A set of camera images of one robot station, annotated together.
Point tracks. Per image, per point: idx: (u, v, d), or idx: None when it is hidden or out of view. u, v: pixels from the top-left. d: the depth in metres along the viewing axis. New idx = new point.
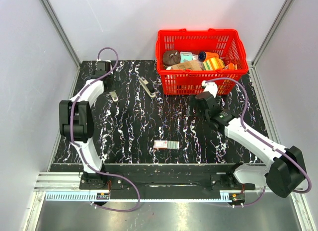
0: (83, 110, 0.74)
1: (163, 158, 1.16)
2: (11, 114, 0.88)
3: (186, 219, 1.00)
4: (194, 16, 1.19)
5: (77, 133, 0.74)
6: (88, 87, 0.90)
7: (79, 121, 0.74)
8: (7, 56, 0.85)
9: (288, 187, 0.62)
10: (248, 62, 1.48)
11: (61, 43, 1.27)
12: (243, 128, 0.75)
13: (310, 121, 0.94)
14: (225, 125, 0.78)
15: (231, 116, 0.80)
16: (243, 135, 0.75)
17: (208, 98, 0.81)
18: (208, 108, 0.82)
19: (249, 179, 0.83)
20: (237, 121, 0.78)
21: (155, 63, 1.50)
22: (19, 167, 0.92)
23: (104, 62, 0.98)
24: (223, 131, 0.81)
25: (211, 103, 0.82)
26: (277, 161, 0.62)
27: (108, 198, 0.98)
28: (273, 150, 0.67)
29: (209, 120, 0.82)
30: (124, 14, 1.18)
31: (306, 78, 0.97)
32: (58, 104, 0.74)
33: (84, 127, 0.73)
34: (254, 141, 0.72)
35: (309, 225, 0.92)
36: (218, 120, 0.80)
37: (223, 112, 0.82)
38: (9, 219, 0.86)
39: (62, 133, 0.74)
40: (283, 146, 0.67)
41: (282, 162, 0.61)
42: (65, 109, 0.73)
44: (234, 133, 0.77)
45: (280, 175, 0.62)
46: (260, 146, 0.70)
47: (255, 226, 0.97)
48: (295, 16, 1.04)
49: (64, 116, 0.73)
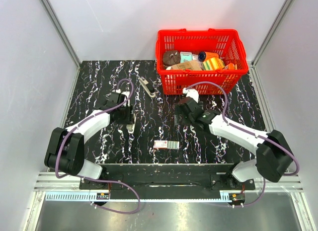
0: (73, 144, 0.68)
1: (163, 158, 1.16)
2: (11, 113, 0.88)
3: (186, 219, 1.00)
4: (194, 16, 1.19)
5: (61, 167, 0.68)
6: (91, 118, 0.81)
7: (67, 154, 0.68)
8: (7, 56, 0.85)
9: (278, 171, 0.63)
10: (248, 62, 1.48)
11: (61, 44, 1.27)
12: (226, 123, 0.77)
13: (310, 121, 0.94)
14: (209, 123, 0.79)
15: (213, 115, 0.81)
16: (227, 129, 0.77)
17: (190, 101, 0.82)
18: (191, 112, 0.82)
19: (247, 175, 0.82)
20: (219, 117, 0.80)
21: (155, 63, 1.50)
22: (19, 167, 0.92)
23: (117, 94, 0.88)
24: (208, 130, 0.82)
25: (193, 105, 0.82)
26: (261, 147, 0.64)
27: (108, 198, 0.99)
28: (256, 137, 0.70)
29: (194, 121, 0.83)
30: (124, 14, 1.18)
31: (306, 78, 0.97)
32: (52, 131, 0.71)
33: (69, 163, 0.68)
34: (238, 133, 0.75)
35: (309, 225, 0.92)
36: (201, 120, 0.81)
37: (206, 112, 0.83)
38: (9, 219, 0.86)
39: (46, 164, 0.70)
40: (264, 131, 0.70)
41: (266, 147, 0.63)
42: (57, 137, 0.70)
44: (218, 129, 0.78)
45: (267, 161, 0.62)
46: (244, 135, 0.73)
47: (255, 226, 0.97)
48: (295, 16, 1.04)
49: (53, 146, 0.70)
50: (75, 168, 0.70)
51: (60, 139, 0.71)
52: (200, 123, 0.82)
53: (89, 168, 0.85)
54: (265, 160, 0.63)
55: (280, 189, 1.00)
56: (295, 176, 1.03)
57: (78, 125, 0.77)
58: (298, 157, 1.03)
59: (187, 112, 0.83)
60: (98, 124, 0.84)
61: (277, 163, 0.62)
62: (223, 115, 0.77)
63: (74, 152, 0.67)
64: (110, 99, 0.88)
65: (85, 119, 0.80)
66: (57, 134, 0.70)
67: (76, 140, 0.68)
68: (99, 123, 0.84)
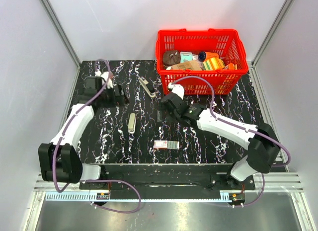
0: (66, 159, 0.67)
1: (163, 158, 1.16)
2: (11, 113, 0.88)
3: (186, 219, 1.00)
4: (194, 16, 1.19)
5: (62, 179, 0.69)
6: (74, 117, 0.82)
7: (64, 168, 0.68)
8: (7, 56, 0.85)
9: (269, 162, 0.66)
10: (248, 62, 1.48)
11: (60, 44, 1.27)
12: (214, 118, 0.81)
13: (310, 121, 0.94)
14: (196, 119, 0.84)
15: (199, 110, 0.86)
16: (216, 124, 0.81)
17: (173, 98, 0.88)
18: (177, 108, 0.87)
19: (245, 173, 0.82)
20: (206, 113, 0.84)
21: (155, 63, 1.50)
22: (19, 167, 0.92)
23: (93, 79, 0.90)
24: (196, 125, 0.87)
25: (178, 102, 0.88)
26: (252, 141, 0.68)
27: (108, 198, 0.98)
28: (246, 132, 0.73)
29: (180, 118, 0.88)
30: (124, 14, 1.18)
31: (306, 78, 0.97)
32: (38, 149, 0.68)
33: (69, 174, 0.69)
34: (228, 127, 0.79)
35: (309, 225, 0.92)
36: (188, 116, 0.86)
37: (192, 107, 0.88)
38: (9, 219, 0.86)
39: (45, 179, 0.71)
40: (253, 125, 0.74)
41: (257, 141, 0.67)
42: (45, 155, 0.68)
44: (207, 124, 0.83)
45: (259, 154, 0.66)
46: (234, 130, 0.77)
47: (255, 226, 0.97)
48: (295, 16, 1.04)
49: (46, 164, 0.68)
50: (77, 175, 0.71)
51: (49, 154, 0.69)
52: (187, 118, 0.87)
53: (87, 169, 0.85)
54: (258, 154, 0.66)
55: (280, 189, 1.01)
56: (295, 176, 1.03)
57: (62, 134, 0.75)
58: (298, 156, 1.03)
59: (172, 109, 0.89)
60: (83, 120, 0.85)
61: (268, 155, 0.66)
62: (212, 112, 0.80)
63: (69, 165, 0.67)
64: (87, 86, 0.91)
65: (67, 123, 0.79)
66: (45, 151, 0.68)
67: (67, 155, 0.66)
68: (83, 119, 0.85)
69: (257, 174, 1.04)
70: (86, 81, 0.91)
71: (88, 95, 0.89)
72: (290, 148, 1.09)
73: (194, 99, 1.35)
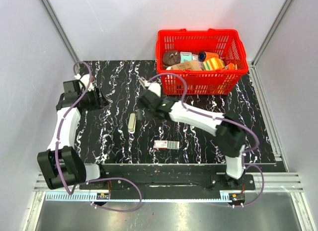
0: (70, 160, 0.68)
1: (163, 158, 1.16)
2: (11, 113, 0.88)
3: (186, 219, 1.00)
4: (194, 16, 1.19)
5: (70, 181, 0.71)
6: (63, 121, 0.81)
7: (68, 169, 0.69)
8: (7, 56, 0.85)
9: (235, 146, 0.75)
10: (248, 62, 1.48)
11: (60, 44, 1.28)
12: (186, 109, 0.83)
13: (310, 121, 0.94)
14: (169, 112, 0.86)
15: (172, 103, 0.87)
16: (187, 114, 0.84)
17: (146, 94, 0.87)
18: (150, 102, 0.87)
19: (234, 167, 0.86)
20: (179, 104, 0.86)
21: (155, 63, 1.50)
22: (19, 167, 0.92)
23: (71, 82, 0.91)
24: (170, 117, 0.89)
25: (151, 97, 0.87)
26: (218, 127, 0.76)
27: (108, 198, 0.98)
28: (213, 119, 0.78)
29: (155, 111, 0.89)
30: (124, 14, 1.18)
31: (306, 78, 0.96)
32: (38, 159, 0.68)
33: (76, 175, 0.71)
34: (198, 117, 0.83)
35: (309, 225, 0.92)
36: (162, 109, 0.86)
37: (165, 100, 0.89)
38: (9, 219, 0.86)
39: (51, 187, 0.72)
40: (220, 114, 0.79)
41: (223, 127, 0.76)
42: (47, 163, 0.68)
44: (179, 115, 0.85)
45: (224, 138, 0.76)
46: (202, 118, 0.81)
47: (255, 226, 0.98)
48: (295, 16, 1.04)
49: (49, 171, 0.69)
50: (82, 174, 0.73)
51: (51, 161, 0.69)
52: (161, 112, 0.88)
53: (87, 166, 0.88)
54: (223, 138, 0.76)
55: (280, 189, 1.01)
56: (295, 176, 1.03)
57: (57, 138, 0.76)
58: (298, 156, 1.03)
59: (147, 105, 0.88)
60: (72, 122, 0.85)
61: (232, 139, 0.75)
62: (182, 103, 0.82)
63: (75, 166, 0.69)
64: (66, 91, 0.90)
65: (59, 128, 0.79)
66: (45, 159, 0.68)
67: (71, 156, 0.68)
68: (73, 121, 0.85)
69: (256, 174, 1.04)
70: (64, 86, 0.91)
71: (71, 98, 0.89)
72: (290, 148, 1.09)
73: (194, 99, 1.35)
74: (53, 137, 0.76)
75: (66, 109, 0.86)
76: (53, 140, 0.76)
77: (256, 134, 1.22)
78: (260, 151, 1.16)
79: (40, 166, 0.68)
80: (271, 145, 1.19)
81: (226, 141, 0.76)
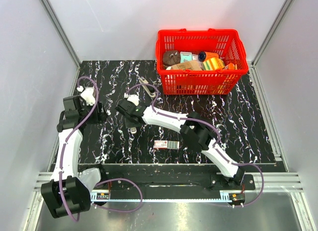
0: (73, 192, 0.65)
1: (163, 158, 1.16)
2: (11, 113, 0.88)
3: (186, 219, 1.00)
4: (194, 16, 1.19)
5: (73, 210, 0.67)
6: (65, 146, 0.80)
7: (72, 198, 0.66)
8: (7, 56, 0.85)
9: (200, 143, 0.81)
10: (248, 62, 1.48)
11: (60, 44, 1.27)
12: (155, 113, 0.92)
13: (310, 121, 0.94)
14: (141, 116, 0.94)
15: (144, 107, 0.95)
16: (157, 117, 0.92)
17: (121, 103, 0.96)
18: (125, 110, 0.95)
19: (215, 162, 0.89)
20: (150, 109, 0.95)
21: (155, 63, 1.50)
22: (18, 167, 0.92)
23: (72, 100, 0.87)
24: (143, 121, 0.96)
25: (127, 105, 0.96)
26: (183, 127, 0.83)
27: (108, 198, 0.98)
28: (179, 120, 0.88)
29: (130, 117, 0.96)
30: (124, 14, 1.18)
31: (306, 78, 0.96)
32: (41, 191, 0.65)
33: (80, 204, 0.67)
34: (165, 119, 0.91)
35: (309, 225, 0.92)
36: (136, 115, 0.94)
37: (137, 106, 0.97)
38: (10, 219, 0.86)
39: (55, 215, 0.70)
40: (183, 114, 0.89)
41: (186, 126, 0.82)
42: (50, 194, 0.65)
44: (150, 118, 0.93)
45: (189, 136, 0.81)
46: (169, 120, 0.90)
47: (254, 226, 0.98)
48: (295, 16, 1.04)
49: (53, 202, 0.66)
50: (87, 203, 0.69)
51: (54, 192, 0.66)
52: (135, 116, 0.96)
53: (89, 183, 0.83)
54: (189, 136, 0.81)
55: (280, 189, 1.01)
56: (295, 176, 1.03)
57: (60, 168, 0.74)
58: (298, 156, 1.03)
59: (123, 112, 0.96)
60: (75, 146, 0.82)
61: (197, 136, 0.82)
62: (152, 106, 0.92)
63: (79, 196, 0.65)
64: (66, 109, 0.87)
65: (62, 156, 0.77)
66: (49, 191, 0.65)
67: (74, 187, 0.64)
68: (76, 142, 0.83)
69: (255, 175, 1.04)
70: (63, 104, 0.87)
71: (71, 117, 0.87)
72: (290, 148, 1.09)
73: (194, 99, 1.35)
74: (56, 167, 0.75)
75: (68, 131, 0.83)
76: (56, 169, 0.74)
77: (256, 134, 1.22)
78: (260, 151, 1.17)
79: (43, 196, 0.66)
80: (271, 145, 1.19)
81: (193, 139, 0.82)
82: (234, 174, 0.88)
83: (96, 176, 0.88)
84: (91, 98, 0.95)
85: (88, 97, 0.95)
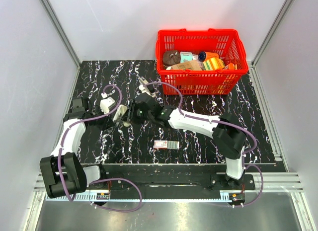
0: (71, 165, 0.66)
1: (163, 158, 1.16)
2: (11, 113, 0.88)
3: (186, 219, 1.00)
4: (194, 16, 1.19)
5: (69, 189, 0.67)
6: (68, 130, 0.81)
7: (69, 174, 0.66)
8: (7, 56, 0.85)
9: (235, 148, 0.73)
10: (248, 62, 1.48)
11: (60, 44, 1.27)
12: (183, 115, 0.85)
13: (310, 122, 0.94)
14: (167, 119, 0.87)
15: (170, 110, 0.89)
16: (185, 120, 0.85)
17: (147, 100, 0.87)
18: (150, 109, 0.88)
19: (235, 169, 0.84)
20: (176, 112, 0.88)
21: (155, 62, 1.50)
22: (19, 167, 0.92)
23: (80, 98, 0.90)
24: (169, 125, 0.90)
25: (152, 103, 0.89)
26: (215, 130, 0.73)
27: (108, 198, 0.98)
28: (210, 123, 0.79)
29: (155, 120, 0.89)
30: (124, 14, 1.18)
31: (306, 78, 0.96)
32: (39, 164, 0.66)
33: (76, 182, 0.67)
34: (194, 122, 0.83)
35: (309, 225, 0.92)
36: (161, 117, 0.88)
37: (164, 109, 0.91)
38: (10, 219, 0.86)
39: (51, 196, 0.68)
40: (215, 116, 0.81)
41: (220, 129, 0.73)
42: (48, 168, 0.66)
44: (177, 122, 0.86)
45: (223, 141, 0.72)
46: (199, 123, 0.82)
47: (254, 226, 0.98)
48: (295, 16, 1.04)
49: (50, 177, 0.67)
50: (83, 184, 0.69)
51: (52, 167, 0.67)
52: (160, 120, 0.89)
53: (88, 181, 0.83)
54: (221, 140, 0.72)
55: (280, 189, 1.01)
56: (295, 176, 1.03)
57: (61, 145, 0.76)
58: (298, 156, 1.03)
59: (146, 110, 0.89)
60: (77, 134, 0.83)
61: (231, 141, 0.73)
62: (180, 109, 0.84)
63: (75, 172, 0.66)
64: (74, 105, 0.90)
65: (64, 136, 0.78)
66: (46, 165, 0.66)
67: (72, 160, 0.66)
68: (77, 133, 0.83)
69: (255, 175, 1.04)
70: (73, 101, 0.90)
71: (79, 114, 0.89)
72: (290, 148, 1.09)
73: (194, 99, 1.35)
74: (58, 144, 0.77)
75: (73, 119, 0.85)
76: (57, 146, 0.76)
77: (256, 134, 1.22)
78: (260, 151, 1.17)
79: (41, 171, 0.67)
80: (271, 145, 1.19)
81: (226, 144, 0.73)
82: (240, 176, 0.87)
83: (96, 175, 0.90)
84: (103, 104, 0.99)
85: (104, 104, 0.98)
